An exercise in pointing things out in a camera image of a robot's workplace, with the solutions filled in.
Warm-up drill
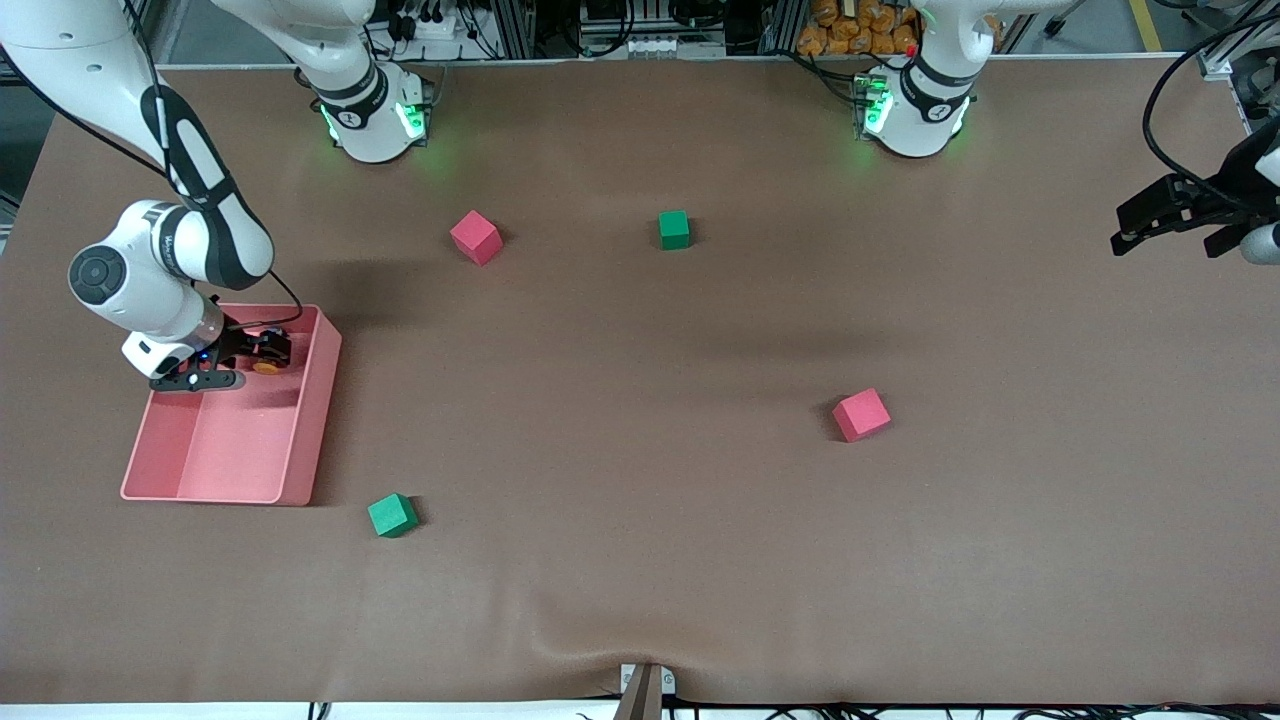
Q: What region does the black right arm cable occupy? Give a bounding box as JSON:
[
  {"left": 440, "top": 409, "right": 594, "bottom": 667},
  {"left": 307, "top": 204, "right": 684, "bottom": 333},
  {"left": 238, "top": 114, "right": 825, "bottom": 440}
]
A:
[{"left": 0, "top": 0, "right": 304, "bottom": 331}]

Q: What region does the white power strip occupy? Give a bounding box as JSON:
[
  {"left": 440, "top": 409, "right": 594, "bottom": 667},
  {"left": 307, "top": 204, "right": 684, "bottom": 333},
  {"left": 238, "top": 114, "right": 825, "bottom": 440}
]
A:
[{"left": 395, "top": 10, "right": 471, "bottom": 46}]

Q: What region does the brown table mat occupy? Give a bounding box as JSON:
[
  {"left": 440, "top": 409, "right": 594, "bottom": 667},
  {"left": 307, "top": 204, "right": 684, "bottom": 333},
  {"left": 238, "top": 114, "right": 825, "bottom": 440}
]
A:
[{"left": 0, "top": 55, "right": 1280, "bottom": 706}]

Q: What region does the pink foam cube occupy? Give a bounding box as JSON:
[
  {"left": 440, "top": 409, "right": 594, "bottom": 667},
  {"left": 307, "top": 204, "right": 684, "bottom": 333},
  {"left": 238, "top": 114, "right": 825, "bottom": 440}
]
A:
[
  {"left": 832, "top": 388, "right": 893, "bottom": 443},
  {"left": 449, "top": 210, "right": 504, "bottom": 267}
]

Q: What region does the pink plastic tray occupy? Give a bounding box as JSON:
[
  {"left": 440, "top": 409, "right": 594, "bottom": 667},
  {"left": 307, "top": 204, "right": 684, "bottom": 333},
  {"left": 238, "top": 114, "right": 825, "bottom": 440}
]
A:
[{"left": 120, "top": 303, "right": 343, "bottom": 507}]

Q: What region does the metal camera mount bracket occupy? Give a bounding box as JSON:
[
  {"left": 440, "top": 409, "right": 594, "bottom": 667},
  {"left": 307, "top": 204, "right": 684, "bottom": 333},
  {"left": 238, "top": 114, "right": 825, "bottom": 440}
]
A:
[{"left": 615, "top": 663, "right": 677, "bottom": 720}]

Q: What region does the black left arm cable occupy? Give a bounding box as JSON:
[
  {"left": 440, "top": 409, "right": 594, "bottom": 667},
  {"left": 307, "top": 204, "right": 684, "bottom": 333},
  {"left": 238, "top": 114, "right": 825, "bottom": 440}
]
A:
[{"left": 1142, "top": 10, "right": 1280, "bottom": 201}]

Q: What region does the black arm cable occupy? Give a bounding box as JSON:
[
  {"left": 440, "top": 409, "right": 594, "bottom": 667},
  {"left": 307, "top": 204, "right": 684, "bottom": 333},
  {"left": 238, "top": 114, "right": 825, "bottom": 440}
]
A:
[
  {"left": 0, "top": 0, "right": 304, "bottom": 331},
  {"left": 1142, "top": 10, "right": 1280, "bottom": 201}
]

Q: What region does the pile of orange objects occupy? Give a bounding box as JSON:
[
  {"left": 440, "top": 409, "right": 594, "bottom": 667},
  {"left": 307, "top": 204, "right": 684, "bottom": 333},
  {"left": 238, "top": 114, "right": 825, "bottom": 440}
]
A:
[{"left": 797, "top": 0, "right": 921, "bottom": 58}]

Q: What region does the white terminal block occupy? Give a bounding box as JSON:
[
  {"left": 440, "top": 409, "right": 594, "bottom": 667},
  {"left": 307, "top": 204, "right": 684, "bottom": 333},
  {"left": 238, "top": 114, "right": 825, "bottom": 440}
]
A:
[{"left": 625, "top": 35, "right": 726, "bottom": 59}]

